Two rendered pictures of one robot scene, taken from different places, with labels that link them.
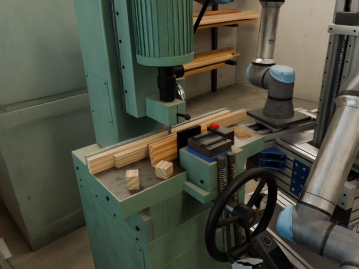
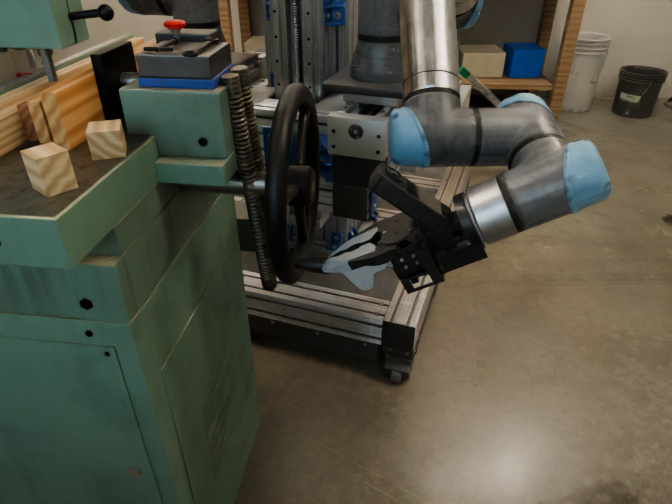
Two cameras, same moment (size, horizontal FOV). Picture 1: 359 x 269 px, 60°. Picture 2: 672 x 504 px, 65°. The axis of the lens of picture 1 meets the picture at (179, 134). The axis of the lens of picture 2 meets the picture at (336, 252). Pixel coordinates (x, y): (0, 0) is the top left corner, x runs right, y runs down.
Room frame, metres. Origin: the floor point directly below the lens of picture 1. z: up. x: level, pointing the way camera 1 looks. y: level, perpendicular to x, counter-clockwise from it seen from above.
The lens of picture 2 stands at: (0.16, 0.28, 1.15)
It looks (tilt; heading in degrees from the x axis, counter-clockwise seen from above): 33 degrees down; 315
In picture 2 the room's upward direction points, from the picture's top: straight up
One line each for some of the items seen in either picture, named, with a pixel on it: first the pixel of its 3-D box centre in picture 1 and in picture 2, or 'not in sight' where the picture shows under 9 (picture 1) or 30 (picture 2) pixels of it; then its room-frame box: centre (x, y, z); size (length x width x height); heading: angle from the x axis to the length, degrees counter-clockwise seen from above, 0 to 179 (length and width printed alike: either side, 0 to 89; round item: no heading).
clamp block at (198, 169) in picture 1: (211, 162); (192, 108); (0.82, -0.09, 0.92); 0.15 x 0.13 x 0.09; 127
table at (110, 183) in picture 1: (193, 164); (142, 136); (0.89, -0.04, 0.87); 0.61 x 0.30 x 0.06; 127
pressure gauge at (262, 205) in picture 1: (261, 202); not in sight; (0.96, -0.30, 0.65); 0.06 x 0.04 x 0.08; 127
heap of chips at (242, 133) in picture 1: (239, 131); not in sight; (1.05, -0.23, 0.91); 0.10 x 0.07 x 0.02; 37
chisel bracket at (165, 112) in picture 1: (165, 110); (23, 20); (0.98, 0.04, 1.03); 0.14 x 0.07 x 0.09; 37
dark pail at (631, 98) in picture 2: not in sight; (637, 91); (1.22, -3.65, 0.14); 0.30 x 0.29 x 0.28; 131
